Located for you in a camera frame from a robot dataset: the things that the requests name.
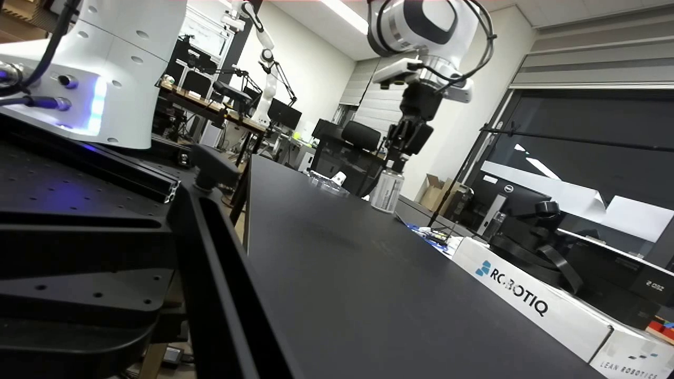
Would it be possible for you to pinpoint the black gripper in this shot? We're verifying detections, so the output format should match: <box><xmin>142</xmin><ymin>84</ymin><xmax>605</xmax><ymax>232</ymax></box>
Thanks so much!
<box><xmin>384</xmin><ymin>80</ymin><xmax>446</xmax><ymax>174</ymax></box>

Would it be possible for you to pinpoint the clear medicine bottle white cap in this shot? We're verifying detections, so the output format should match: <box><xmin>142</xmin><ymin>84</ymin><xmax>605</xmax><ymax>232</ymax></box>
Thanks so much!
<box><xmin>368</xmin><ymin>158</ymin><xmax>407</xmax><ymax>215</ymax></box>

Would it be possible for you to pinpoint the black office chair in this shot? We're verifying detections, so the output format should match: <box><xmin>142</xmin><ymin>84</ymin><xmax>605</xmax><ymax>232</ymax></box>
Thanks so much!
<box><xmin>340</xmin><ymin>118</ymin><xmax>385</xmax><ymax>199</ymax></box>
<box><xmin>308</xmin><ymin>115</ymin><xmax>343</xmax><ymax>179</ymax></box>

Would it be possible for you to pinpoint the brown cardboard box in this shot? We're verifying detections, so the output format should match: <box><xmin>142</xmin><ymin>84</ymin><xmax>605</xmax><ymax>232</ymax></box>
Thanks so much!
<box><xmin>418</xmin><ymin>173</ymin><xmax>453</xmax><ymax>215</ymax></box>

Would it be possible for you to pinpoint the black computer monitor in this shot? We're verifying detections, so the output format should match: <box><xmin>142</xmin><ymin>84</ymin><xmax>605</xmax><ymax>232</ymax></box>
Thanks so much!
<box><xmin>265</xmin><ymin>96</ymin><xmax>306</xmax><ymax>132</ymax></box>

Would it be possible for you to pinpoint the long ceiling light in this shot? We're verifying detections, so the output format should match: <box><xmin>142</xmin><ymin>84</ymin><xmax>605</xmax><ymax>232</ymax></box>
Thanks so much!
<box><xmin>321</xmin><ymin>0</ymin><xmax>372</xmax><ymax>38</ymax></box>

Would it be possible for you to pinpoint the black machine on side bench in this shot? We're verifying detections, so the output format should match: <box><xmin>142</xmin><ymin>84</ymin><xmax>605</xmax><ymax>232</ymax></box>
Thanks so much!
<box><xmin>488</xmin><ymin>194</ymin><xmax>585</xmax><ymax>290</ymax></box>

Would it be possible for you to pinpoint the white Robotiq cardboard box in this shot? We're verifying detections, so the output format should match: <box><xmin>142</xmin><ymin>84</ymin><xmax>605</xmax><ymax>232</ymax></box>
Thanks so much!
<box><xmin>451</xmin><ymin>235</ymin><xmax>618</xmax><ymax>364</ymax></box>

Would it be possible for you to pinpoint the grey roller window blind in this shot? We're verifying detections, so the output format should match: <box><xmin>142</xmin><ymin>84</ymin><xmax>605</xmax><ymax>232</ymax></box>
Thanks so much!
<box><xmin>507</xmin><ymin>4</ymin><xmax>674</xmax><ymax>92</ymax></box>

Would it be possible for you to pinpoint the wooden desk with clutter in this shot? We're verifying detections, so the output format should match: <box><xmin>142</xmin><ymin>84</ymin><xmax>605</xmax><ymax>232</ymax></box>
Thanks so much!
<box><xmin>153</xmin><ymin>74</ymin><xmax>269</xmax><ymax>169</ymax></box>

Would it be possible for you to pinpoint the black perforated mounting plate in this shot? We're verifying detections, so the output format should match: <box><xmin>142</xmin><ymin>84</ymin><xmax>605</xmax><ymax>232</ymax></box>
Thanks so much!
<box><xmin>0</xmin><ymin>109</ymin><xmax>186</xmax><ymax>379</ymax></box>

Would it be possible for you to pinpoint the black cable on robot wrist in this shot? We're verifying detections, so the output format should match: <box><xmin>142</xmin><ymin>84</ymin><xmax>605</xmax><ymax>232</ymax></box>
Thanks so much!
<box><xmin>449</xmin><ymin>0</ymin><xmax>500</xmax><ymax>91</ymax></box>

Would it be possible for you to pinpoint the black aluminium frame rail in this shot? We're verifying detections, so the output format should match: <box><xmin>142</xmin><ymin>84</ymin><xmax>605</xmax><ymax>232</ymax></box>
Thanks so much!
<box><xmin>167</xmin><ymin>184</ymin><xmax>298</xmax><ymax>379</ymax></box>

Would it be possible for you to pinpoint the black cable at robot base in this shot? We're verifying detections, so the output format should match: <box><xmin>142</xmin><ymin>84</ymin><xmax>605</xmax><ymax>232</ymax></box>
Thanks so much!
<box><xmin>0</xmin><ymin>0</ymin><xmax>82</xmax><ymax>114</ymax></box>

